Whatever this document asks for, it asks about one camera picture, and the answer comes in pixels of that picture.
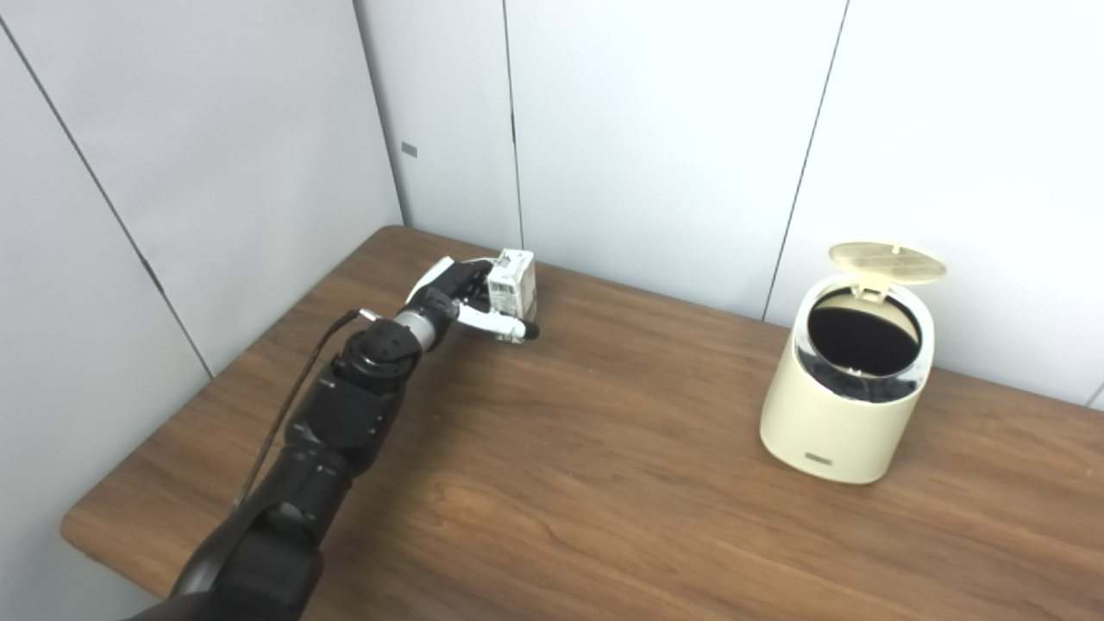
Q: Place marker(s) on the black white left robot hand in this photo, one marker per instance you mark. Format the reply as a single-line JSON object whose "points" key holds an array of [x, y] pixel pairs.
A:
{"points": [[444, 297]]}

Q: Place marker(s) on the white green milk carton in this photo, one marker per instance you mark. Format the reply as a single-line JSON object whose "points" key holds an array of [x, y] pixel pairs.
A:
{"points": [[513, 285]]}

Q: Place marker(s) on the cream-colored round bin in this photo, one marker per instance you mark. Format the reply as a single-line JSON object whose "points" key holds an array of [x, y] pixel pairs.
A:
{"points": [[828, 431]]}

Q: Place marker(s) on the cream round bin lid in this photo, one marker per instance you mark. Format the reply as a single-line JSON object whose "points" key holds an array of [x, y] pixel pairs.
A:
{"points": [[888, 263]]}

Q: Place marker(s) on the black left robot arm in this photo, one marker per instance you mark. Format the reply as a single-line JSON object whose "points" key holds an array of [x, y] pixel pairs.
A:
{"points": [[328, 431]]}

